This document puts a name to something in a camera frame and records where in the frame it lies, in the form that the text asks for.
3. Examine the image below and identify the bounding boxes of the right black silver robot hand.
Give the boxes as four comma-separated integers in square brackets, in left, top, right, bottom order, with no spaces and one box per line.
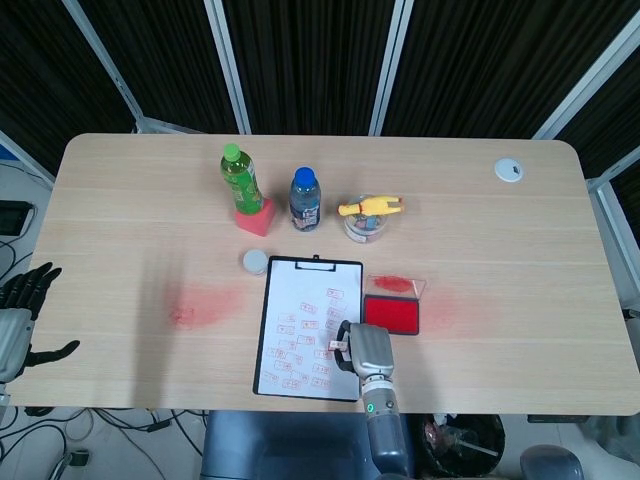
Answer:
[333,319,395,380]

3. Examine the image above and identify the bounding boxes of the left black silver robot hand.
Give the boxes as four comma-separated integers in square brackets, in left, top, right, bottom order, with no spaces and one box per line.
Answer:
[0,262,81,386]

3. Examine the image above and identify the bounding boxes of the red ink pad clear lid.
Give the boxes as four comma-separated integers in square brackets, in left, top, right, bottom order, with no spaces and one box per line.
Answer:
[362,273,428,336]

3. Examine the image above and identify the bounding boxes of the white paper with red stamps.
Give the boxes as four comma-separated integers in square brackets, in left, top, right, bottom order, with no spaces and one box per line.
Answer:
[257,258,362,401]

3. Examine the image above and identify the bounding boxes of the black clipboard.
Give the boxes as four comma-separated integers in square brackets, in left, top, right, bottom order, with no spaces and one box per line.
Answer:
[252,254,365,403]

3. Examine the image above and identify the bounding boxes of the black device on stand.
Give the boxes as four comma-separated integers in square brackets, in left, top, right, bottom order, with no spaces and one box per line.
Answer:
[0,200,37,237]

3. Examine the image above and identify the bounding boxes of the clear plastic jar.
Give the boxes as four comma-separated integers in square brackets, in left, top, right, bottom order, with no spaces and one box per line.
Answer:
[342,212,389,245]

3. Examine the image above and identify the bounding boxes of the black trash bin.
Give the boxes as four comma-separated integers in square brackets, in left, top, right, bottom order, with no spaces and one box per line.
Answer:
[413,413,507,480]

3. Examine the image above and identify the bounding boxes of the yellow rubber chicken toy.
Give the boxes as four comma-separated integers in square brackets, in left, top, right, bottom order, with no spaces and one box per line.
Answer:
[337,194,406,219]

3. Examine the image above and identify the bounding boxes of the small grey round lid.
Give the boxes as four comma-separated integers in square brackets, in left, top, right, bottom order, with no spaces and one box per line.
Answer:
[242,249,270,277]

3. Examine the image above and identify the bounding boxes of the blue cap drink bottle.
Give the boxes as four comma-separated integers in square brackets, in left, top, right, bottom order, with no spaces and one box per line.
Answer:
[289,166,322,234]

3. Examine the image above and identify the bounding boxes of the pink foam cube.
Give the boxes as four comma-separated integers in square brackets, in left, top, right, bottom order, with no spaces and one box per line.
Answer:
[234,196,278,237]

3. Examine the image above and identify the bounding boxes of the green tea bottle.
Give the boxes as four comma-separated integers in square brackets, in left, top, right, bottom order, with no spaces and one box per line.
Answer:
[220,143,265,216]

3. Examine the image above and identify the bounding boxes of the black table frame bar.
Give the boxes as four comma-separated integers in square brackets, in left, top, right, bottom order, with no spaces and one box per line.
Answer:
[527,413,592,424]

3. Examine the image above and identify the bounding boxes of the white round cable grommet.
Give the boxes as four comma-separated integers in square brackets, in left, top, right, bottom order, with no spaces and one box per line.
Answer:
[493,157,526,184]

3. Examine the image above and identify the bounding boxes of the white partition frame post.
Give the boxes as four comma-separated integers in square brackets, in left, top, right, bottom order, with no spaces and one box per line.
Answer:
[531,19,640,141]
[203,0,252,135]
[368,0,414,136]
[62,0,147,134]

